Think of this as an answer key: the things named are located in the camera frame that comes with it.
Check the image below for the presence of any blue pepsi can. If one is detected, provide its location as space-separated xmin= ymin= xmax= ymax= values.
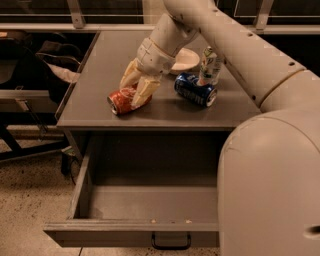
xmin=174 ymin=72 xmax=217 ymax=107

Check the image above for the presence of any black metal stand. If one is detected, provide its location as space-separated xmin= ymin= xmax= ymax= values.
xmin=0 ymin=99 xmax=70 ymax=175

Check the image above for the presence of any black bag with white cloth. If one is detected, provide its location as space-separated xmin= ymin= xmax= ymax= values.
xmin=0 ymin=30 xmax=83 ymax=104

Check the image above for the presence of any grey cabinet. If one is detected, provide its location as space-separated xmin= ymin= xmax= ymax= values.
xmin=54 ymin=30 xmax=263 ymax=164

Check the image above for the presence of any black drawer handle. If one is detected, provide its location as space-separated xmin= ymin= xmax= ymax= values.
xmin=151 ymin=232 xmax=192 ymax=250

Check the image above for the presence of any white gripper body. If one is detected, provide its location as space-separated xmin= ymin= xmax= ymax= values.
xmin=136 ymin=38 xmax=175 ymax=75

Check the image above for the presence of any open grey top drawer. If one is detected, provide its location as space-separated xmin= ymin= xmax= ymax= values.
xmin=44 ymin=132 xmax=222 ymax=248

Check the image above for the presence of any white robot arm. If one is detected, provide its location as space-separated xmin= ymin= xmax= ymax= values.
xmin=120 ymin=0 xmax=320 ymax=256

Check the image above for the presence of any metal window railing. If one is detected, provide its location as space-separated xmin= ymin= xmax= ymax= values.
xmin=0 ymin=0 xmax=320 ymax=25

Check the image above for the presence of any red coke can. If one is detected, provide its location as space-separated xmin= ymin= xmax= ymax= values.
xmin=107 ymin=87 xmax=152 ymax=115

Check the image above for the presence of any white bowl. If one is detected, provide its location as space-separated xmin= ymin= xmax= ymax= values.
xmin=170 ymin=48 xmax=200 ymax=75

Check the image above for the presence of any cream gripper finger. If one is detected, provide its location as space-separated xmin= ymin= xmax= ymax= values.
xmin=131 ymin=75 xmax=161 ymax=108
xmin=119 ymin=59 xmax=142 ymax=89

